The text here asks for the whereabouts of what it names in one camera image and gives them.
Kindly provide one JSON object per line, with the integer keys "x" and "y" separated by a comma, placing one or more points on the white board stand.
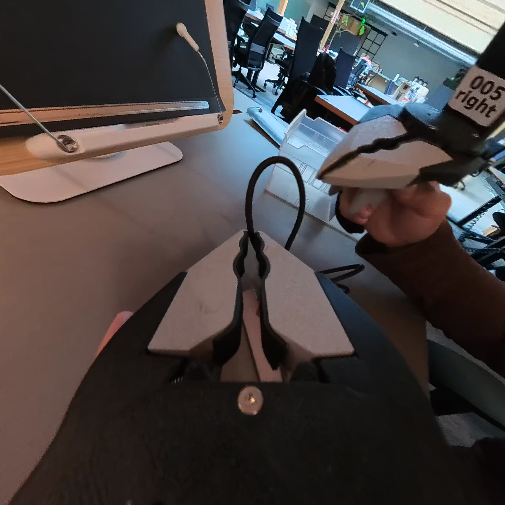
{"x": 118, "y": 169}

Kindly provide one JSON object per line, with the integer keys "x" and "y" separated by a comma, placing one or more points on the person's right hand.
{"x": 414, "y": 213}

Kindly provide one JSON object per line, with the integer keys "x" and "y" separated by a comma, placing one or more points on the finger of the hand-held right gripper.
{"x": 371, "y": 134}
{"x": 394, "y": 169}

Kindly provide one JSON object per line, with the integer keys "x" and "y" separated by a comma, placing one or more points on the clear plastic box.
{"x": 303, "y": 142}

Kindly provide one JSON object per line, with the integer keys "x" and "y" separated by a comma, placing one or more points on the person's left hand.
{"x": 114, "y": 331}

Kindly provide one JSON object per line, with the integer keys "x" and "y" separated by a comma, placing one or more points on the person's right forearm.
{"x": 453, "y": 284}

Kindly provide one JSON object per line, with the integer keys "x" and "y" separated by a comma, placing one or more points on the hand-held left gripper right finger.
{"x": 303, "y": 311}

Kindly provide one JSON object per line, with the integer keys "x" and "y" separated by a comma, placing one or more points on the black board wooden frame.
{"x": 98, "y": 51}

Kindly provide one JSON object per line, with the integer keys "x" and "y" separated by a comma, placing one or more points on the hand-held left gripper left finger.
{"x": 197, "y": 307}

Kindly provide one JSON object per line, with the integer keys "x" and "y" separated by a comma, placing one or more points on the brown office desk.
{"x": 339, "y": 108}

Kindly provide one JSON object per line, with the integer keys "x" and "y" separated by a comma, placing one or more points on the group of black office chairs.
{"x": 305, "y": 51}

